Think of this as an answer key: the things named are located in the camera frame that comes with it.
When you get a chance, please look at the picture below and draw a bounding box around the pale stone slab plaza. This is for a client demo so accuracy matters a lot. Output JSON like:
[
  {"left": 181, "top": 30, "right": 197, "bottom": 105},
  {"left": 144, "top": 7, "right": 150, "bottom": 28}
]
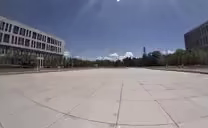
[{"left": 0, "top": 67, "right": 208, "bottom": 128}]

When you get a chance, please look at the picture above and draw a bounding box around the row of dark trees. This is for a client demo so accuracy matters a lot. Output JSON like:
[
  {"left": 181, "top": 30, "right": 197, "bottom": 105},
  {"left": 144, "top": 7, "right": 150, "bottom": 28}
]
[{"left": 63, "top": 48, "right": 208, "bottom": 68}]

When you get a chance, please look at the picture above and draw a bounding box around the distant tower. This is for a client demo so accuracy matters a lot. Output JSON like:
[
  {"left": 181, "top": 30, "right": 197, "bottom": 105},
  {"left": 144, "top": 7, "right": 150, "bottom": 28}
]
[{"left": 142, "top": 46, "right": 147, "bottom": 57}]

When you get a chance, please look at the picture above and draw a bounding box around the small pale gate structure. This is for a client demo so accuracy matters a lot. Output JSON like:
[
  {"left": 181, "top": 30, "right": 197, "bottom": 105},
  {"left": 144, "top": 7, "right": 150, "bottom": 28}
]
[{"left": 35, "top": 56, "right": 45, "bottom": 71}]

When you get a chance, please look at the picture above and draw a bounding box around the trees before white building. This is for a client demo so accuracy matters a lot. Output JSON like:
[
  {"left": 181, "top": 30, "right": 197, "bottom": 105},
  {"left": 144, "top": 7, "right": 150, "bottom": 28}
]
[{"left": 0, "top": 38, "right": 66, "bottom": 68}]

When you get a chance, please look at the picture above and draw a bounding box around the white multi-storey building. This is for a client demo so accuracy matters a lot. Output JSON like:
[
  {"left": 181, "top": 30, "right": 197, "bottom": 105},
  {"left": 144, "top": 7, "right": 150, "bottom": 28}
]
[{"left": 0, "top": 13, "right": 66, "bottom": 66}]

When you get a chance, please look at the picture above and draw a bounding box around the dark glass building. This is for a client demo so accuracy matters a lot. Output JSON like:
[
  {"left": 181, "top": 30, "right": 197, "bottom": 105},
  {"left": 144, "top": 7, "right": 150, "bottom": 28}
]
[{"left": 183, "top": 16, "right": 208, "bottom": 54}]

